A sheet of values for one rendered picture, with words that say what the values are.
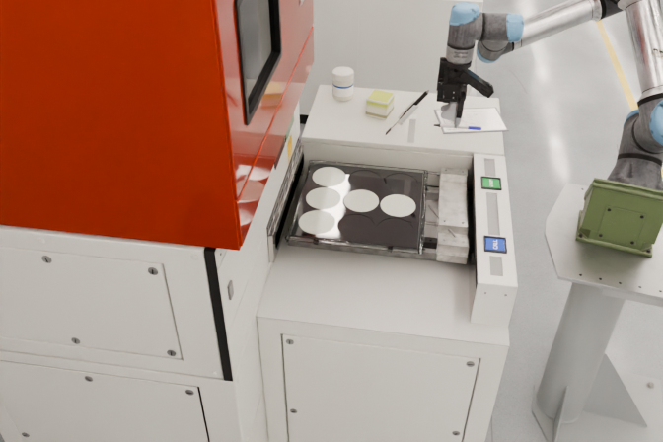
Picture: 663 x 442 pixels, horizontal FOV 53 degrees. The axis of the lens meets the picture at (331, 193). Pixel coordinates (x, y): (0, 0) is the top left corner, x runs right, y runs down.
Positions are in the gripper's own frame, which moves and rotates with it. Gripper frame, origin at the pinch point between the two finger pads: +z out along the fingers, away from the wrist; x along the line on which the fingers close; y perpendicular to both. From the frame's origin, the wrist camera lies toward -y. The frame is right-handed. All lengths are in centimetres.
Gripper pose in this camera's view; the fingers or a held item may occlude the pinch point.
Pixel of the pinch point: (458, 123)
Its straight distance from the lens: 199.2
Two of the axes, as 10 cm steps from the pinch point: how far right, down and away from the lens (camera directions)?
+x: -1.3, 5.8, -8.1
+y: -9.9, -0.8, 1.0
